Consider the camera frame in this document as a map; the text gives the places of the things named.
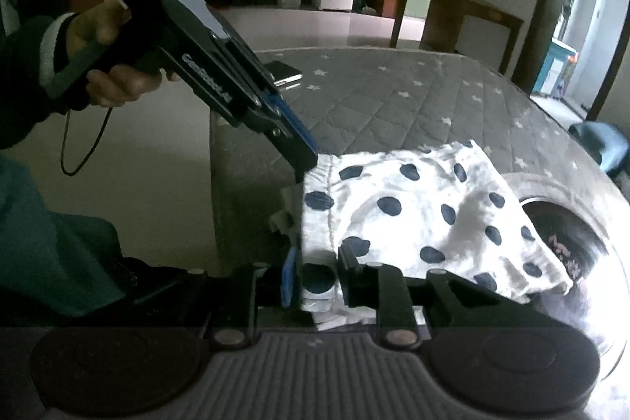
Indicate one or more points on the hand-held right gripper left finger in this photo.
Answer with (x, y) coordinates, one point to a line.
(289, 277)

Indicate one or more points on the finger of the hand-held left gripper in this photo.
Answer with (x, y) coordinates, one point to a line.
(295, 125)
(290, 154)

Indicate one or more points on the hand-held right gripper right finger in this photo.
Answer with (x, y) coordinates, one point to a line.
(348, 275)

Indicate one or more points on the white polka dot pants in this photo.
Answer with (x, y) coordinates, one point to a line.
(418, 213)

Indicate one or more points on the person's left forearm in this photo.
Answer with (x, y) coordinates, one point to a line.
(24, 80)

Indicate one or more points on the person's left hand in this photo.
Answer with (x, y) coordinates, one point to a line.
(123, 83)

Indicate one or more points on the black smartphone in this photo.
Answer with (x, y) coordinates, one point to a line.
(283, 73)

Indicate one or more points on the grey star quilted mattress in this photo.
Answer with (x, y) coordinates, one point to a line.
(393, 105)

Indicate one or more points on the dark wooden table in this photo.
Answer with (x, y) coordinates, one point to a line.
(457, 14)

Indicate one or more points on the blue and white box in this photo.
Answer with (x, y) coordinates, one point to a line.
(553, 68)

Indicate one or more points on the teal sofa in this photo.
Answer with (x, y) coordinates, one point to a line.
(603, 144)

